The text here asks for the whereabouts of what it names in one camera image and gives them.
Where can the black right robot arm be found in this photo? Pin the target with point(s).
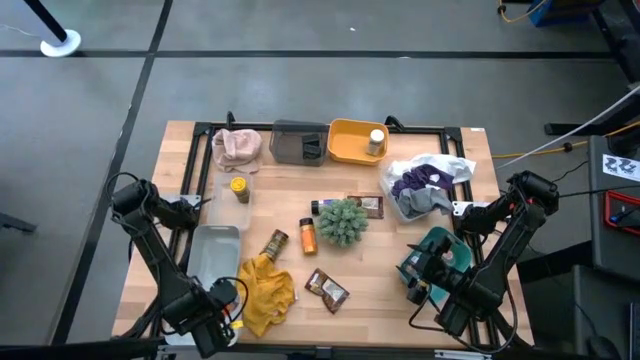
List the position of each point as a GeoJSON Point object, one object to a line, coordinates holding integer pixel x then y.
{"type": "Point", "coordinates": [510, 235]}

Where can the brown spice packet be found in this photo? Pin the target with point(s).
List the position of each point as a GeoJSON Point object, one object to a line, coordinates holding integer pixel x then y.
{"type": "Point", "coordinates": [327, 291]}
{"type": "Point", "coordinates": [370, 205]}

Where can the orange spice bottle black lid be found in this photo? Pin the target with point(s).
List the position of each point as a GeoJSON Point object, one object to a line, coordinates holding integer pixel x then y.
{"type": "Point", "coordinates": [308, 240]}

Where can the artificial succulent plant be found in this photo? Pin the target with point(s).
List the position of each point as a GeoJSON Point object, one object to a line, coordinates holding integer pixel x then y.
{"type": "Point", "coordinates": [342, 222]}

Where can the black desk frame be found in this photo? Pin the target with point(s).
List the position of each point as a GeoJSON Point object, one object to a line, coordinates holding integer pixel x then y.
{"type": "Point", "coordinates": [617, 35]}

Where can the pink cloth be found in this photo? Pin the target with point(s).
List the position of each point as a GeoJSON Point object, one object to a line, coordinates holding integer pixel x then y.
{"type": "Point", "coordinates": [235, 147]}

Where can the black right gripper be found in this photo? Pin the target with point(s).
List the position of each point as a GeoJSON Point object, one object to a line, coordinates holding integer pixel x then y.
{"type": "Point", "coordinates": [445, 270]}

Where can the black pole white base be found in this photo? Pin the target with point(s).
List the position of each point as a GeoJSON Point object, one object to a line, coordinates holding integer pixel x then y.
{"type": "Point", "coordinates": [60, 44]}

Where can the small clear plastic container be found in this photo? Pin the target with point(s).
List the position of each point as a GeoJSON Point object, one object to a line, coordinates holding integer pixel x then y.
{"type": "Point", "coordinates": [227, 214]}

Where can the low black cabinet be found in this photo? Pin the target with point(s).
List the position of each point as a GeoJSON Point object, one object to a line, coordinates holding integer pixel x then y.
{"type": "Point", "coordinates": [600, 310]}

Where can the black furniture foot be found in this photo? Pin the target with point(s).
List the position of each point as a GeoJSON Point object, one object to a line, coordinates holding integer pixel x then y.
{"type": "Point", "coordinates": [17, 222]}

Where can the orange plastic bin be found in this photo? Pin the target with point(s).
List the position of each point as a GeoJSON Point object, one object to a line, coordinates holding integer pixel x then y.
{"type": "Point", "coordinates": [350, 142]}

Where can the yellow-lid spice bottle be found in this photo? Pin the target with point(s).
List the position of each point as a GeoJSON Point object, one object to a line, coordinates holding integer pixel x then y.
{"type": "Point", "coordinates": [240, 190]}

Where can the white sticker black print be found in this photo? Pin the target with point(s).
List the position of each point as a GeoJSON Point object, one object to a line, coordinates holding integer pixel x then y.
{"type": "Point", "coordinates": [621, 166]}

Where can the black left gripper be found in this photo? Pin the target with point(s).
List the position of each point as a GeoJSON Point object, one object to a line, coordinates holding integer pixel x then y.
{"type": "Point", "coordinates": [215, 335]}

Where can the black metal rig frame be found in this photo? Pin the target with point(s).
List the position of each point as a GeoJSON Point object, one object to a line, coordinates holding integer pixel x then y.
{"type": "Point", "coordinates": [201, 129]}

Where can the purple cloth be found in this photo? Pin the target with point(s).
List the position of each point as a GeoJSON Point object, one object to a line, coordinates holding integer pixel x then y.
{"type": "Point", "coordinates": [415, 179]}

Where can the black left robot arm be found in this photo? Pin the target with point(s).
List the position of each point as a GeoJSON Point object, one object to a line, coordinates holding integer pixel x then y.
{"type": "Point", "coordinates": [150, 240]}

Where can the black rounded object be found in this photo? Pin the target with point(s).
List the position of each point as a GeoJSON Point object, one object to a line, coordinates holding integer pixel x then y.
{"type": "Point", "coordinates": [602, 347]}

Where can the grey cloth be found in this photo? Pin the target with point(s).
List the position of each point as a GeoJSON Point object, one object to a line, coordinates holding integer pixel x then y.
{"type": "Point", "coordinates": [422, 200]}

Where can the yellow cloth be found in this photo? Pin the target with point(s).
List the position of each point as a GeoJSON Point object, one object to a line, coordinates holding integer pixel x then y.
{"type": "Point", "coordinates": [265, 295]}

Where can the blue box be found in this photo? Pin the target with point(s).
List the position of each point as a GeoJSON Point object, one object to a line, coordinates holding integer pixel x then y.
{"type": "Point", "coordinates": [555, 12]}

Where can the white-lid glass spice jar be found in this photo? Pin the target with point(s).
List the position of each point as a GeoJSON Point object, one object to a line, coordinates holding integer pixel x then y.
{"type": "Point", "coordinates": [376, 140]}

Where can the brown-lid spice bottle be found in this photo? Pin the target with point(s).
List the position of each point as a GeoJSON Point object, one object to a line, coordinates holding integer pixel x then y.
{"type": "Point", "coordinates": [275, 245]}

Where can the purple-label spice bottle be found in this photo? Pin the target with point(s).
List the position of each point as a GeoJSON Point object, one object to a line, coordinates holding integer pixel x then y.
{"type": "Point", "coordinates": [320, 206]}

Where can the teal plastic bin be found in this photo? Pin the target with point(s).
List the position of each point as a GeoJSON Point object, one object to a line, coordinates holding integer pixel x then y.
{"type": "Point", "coordinates": [462, 250]}

